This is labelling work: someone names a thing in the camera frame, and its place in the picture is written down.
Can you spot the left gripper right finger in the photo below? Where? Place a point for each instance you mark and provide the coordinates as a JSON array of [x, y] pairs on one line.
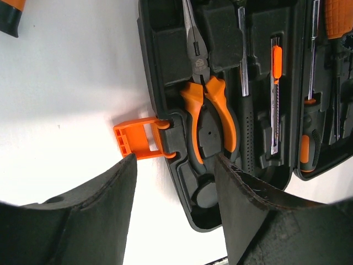
[[265, 225]]

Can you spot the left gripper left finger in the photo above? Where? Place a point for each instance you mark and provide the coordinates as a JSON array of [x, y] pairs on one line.
[[85, 225]]

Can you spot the black handle nut driver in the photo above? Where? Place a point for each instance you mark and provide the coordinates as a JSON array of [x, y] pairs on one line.
[[311, 140]]

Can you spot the orange handle needle-nose pliers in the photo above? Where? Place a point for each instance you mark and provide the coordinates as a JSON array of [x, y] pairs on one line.
[[204, 86]]

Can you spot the black handle claw hammer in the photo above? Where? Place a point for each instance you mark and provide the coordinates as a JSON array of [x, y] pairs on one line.
[[246, 120]]

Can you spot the black plastic tool case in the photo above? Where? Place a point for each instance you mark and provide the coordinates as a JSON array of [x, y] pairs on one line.
[[168, 69]]

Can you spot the orange handle screwdriver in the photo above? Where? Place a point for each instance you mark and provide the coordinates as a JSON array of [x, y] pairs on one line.
[[338, 22]]

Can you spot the small precision screwdriver lower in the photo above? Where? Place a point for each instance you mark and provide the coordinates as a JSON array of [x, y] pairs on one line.
[[10, 15]]

